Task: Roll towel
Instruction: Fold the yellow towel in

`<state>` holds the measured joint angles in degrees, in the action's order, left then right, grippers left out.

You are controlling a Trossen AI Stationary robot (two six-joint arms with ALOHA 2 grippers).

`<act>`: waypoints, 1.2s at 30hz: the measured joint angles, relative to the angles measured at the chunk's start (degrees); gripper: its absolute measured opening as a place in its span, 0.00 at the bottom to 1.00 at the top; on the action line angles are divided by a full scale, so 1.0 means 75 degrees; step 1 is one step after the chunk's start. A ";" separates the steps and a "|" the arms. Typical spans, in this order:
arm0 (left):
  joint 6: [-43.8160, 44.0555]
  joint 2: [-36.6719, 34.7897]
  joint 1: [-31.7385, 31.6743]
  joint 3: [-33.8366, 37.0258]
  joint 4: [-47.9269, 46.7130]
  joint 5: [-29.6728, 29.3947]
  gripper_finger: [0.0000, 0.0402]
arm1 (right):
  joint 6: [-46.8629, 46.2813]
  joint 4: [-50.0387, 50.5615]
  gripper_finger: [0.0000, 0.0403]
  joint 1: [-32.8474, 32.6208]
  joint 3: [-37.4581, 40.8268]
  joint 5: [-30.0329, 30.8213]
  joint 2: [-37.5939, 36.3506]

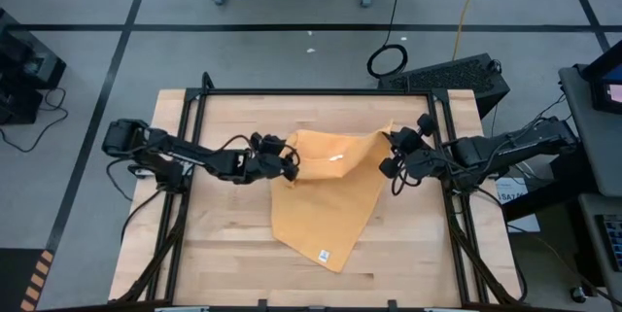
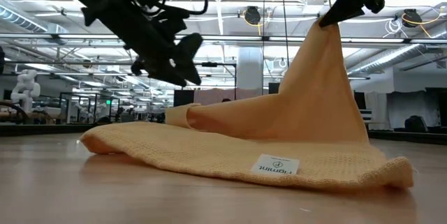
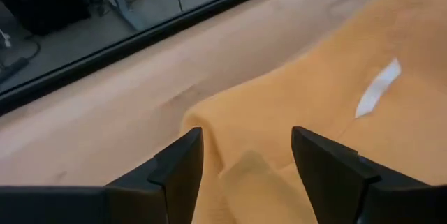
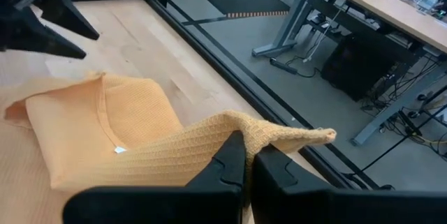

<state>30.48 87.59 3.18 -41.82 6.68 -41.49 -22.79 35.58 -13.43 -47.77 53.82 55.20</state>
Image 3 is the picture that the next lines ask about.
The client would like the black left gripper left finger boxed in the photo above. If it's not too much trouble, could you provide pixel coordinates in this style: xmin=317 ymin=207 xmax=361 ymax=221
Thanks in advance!
xmin=0 ymin=126 xmax=205 ymax=224

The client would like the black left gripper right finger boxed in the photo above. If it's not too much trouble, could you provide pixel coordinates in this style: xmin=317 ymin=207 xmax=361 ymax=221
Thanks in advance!
xmin=291 ymin=126 xmax=447 ymax=224

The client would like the yellow towel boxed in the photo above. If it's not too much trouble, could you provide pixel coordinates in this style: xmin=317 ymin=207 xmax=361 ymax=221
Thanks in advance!
xmin=181 ymin=0 xmax=447 ymax=224

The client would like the white towel label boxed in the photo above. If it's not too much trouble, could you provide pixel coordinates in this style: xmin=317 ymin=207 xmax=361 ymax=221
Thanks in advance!
xmin=354 ymin=57 xmax=402 ymax=119

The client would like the grey metal leg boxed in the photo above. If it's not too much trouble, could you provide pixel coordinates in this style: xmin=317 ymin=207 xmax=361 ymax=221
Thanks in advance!
xmin=103 ymin=0 xmax=149 ymax=32

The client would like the black equipment case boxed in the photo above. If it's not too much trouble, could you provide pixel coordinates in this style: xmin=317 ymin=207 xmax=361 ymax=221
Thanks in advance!
xmin=0 ymin=0 xmax=92 ymax=37

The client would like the black table frame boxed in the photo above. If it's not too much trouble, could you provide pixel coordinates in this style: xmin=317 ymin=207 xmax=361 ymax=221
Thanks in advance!
xmin=0 ymin=0 xmax=305 ymax=117

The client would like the black cable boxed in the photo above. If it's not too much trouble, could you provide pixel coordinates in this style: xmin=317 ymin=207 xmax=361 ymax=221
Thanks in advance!
xmin=20 ymin=33 xmax=42 ymax=63

